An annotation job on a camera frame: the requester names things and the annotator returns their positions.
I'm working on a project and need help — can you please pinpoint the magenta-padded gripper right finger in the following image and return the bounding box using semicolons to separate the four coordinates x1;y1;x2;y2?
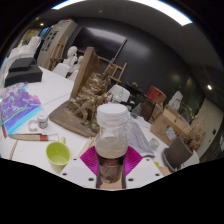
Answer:
121;145;164;190

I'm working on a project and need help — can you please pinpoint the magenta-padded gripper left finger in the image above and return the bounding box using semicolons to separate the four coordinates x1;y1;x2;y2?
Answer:
59;145;101;190

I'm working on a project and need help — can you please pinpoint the clear bottle with white cap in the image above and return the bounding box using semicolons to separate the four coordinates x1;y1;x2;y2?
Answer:
94;103;130;184

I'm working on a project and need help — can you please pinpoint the dark grey plant saucer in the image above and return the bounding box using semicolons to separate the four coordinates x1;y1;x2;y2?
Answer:
162;148;178;173

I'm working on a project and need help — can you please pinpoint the yellow-green mug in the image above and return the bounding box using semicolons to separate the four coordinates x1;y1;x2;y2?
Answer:
45;136;72;174

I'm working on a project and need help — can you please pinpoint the small white cup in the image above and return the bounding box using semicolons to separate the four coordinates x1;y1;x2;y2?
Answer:
148;137;160;151

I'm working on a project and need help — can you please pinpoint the folded newspaper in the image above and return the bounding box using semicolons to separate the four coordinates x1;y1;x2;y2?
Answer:
124;114;156;158

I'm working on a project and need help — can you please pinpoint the dried plant in grey pot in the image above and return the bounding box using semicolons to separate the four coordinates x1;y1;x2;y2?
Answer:
164;123;208;169

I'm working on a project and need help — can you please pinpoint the cardboard box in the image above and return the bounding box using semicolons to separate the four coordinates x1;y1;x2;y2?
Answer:
149;105;191;148

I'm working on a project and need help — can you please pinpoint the wooden paintbrush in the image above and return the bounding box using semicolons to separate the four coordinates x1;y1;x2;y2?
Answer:
9;132;59;143

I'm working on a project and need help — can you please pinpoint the clear glass bottle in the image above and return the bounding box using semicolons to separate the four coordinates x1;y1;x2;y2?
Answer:
130;101;143;119

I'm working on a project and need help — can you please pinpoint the small jar with white lid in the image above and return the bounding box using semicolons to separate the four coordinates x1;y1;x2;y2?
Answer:
36;113;49;129

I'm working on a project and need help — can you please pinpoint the white tape roll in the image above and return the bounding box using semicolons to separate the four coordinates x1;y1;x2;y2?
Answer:
27;119;39;132

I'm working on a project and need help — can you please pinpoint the thin wooden stick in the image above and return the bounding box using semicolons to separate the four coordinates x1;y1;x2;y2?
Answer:
8;139;19;160

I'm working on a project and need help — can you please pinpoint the brown relief sculpture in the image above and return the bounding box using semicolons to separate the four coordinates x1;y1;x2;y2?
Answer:
48;46;114;138

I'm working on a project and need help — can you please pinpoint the red box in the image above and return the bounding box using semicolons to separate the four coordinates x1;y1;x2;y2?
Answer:
146;85;168;106

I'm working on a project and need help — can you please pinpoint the white plastic chair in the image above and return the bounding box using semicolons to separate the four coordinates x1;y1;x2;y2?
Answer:
108;84;131;104
68;69;80;83
51;62;71;78

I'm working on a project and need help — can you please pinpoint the wooden easel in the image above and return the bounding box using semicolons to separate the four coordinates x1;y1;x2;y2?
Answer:
49;35;69;71
105;58;128;86

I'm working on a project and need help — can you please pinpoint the white plaster bust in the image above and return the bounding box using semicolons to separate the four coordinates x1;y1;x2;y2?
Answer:
72;55;84;73
63;45;78;68

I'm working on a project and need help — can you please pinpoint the black flat box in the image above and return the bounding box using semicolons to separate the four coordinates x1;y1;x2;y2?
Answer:
3;64;44;88
8;57;38;74

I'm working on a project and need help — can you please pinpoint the white cabinet with pictures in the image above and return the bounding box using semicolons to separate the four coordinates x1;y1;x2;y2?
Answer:
36;19;78;69

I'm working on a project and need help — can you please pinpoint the black wall screen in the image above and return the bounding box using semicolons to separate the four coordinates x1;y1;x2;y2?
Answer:
71;26;128;63

